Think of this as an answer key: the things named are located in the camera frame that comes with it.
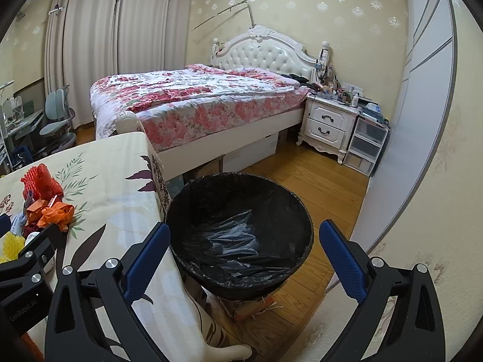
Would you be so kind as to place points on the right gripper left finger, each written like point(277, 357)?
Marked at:
point(74, 332)

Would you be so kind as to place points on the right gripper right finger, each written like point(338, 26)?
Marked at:
point(416, 330)

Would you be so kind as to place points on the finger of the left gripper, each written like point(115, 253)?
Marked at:
point(5, 224)

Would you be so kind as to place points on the yellow foam fruit net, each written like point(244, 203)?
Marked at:
point(11, 245)

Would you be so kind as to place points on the red foam fruit net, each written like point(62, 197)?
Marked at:
point(40, 182)

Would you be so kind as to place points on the orange plastic bag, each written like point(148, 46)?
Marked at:
point(59, 214)

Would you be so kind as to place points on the orange paper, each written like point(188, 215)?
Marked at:
point(35, 211)

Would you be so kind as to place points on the black lined trash bin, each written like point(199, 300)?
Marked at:
point(240, 236)

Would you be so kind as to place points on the grey study desk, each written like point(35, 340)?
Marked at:
point(14, 131)

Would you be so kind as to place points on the floral leaf bedsheet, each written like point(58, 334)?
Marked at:
point(119, 194)

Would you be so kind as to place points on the grey ergonomic desk chair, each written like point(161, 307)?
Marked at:
point(58, 131)

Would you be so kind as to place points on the white round bedpost knob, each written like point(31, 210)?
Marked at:
point(126, 122)

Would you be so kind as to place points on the plastic drawer storage unit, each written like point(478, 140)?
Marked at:
point(366, 146)

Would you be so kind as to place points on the pink floral quilt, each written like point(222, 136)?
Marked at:
point(179, 106)

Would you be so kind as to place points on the beige pleated curtains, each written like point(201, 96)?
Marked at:
point(90, 39)

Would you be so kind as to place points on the white two-drawer nightstand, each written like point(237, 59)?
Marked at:
point(327, 126)

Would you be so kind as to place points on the white cardboard box under bed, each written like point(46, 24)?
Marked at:
point(248, 155)

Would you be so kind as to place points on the white tufted double bed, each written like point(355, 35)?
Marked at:
point(259, 47)

